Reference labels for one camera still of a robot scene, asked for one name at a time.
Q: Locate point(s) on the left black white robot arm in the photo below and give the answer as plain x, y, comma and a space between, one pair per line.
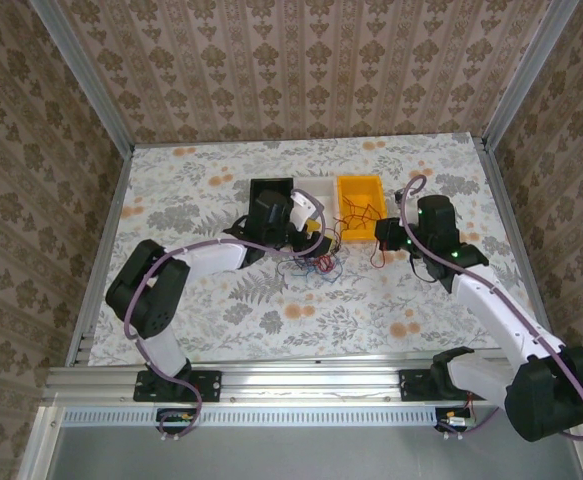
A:
206, 257

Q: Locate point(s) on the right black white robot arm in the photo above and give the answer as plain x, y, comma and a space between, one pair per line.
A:
496, 310

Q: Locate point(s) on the black plastic bin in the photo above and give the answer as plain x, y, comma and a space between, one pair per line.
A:
271, 185

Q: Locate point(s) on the white plastic bin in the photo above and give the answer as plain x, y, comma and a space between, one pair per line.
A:
321, 192

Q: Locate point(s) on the yellow plastic bin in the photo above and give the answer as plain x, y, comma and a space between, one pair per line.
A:
363, 192

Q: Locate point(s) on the floral table cloth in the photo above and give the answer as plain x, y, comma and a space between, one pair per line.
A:
251, 330

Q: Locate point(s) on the grey metal sheet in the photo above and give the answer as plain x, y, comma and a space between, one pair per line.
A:
311, 455

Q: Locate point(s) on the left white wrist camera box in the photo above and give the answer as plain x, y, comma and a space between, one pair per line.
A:
303, 207

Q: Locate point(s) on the right aluminium side rail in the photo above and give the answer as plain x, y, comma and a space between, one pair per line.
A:
513, 225

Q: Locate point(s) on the aluminium side rail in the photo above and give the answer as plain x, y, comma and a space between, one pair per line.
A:
106, 225
513, 225

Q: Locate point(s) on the aluminium front rail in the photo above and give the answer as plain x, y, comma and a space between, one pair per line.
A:
311, 382

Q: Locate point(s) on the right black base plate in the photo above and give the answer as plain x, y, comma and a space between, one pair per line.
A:
413, 386

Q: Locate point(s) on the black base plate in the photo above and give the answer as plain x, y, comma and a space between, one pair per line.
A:
413, 386
208, 386

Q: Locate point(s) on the left aluminium side rail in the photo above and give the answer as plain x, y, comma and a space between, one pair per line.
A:
106, 225

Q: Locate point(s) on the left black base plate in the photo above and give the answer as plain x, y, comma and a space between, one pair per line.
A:
208, 386

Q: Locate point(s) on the right aluminium frame post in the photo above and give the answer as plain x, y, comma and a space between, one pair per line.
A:
528, 75

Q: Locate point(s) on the aluminium frame post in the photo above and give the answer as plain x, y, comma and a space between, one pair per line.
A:
528, 75
83, 75

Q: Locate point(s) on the right black connector bracket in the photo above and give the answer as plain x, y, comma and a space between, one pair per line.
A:
455, 420

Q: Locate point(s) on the black connector bracket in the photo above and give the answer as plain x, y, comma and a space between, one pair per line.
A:
177, 419
455, 420

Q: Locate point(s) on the left black connector bracket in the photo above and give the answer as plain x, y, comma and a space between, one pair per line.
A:
177, 419

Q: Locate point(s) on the left aluminium frame post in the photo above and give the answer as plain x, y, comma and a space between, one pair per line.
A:
83, 75

